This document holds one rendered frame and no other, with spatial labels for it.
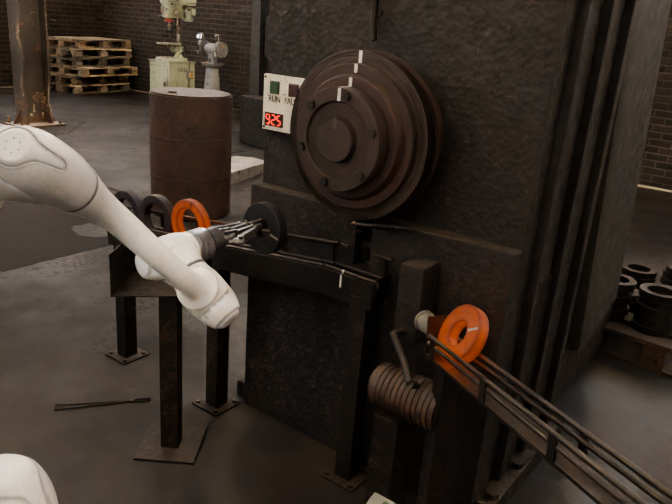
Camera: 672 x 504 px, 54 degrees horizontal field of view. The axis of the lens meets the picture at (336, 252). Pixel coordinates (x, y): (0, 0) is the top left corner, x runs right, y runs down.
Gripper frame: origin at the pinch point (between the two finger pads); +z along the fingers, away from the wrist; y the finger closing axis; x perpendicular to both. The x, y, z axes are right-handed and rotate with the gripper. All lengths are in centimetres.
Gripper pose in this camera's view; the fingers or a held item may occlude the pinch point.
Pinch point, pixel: (257, 224)
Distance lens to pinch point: 191.9
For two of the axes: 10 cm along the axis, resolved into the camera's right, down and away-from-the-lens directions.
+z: 6.0, -2.7, 7.6
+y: 8.0, 2.5, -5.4
